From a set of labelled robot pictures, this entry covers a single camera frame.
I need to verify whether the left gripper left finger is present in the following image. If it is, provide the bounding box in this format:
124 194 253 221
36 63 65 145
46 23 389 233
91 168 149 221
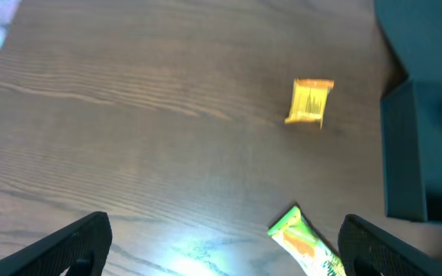
0 212 113 276

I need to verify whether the small yellow snack packet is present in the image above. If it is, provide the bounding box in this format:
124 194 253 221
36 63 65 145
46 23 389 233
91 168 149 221
285 79 335 128

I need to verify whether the green yellow snack packet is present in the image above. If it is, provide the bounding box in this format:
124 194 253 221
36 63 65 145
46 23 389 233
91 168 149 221
267 203 346 276

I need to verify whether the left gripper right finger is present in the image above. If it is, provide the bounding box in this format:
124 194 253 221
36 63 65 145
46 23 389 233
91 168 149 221
338 214 442 276

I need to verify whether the dark green open box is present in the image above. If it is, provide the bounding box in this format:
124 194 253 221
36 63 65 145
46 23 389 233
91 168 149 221
374 0 442 223

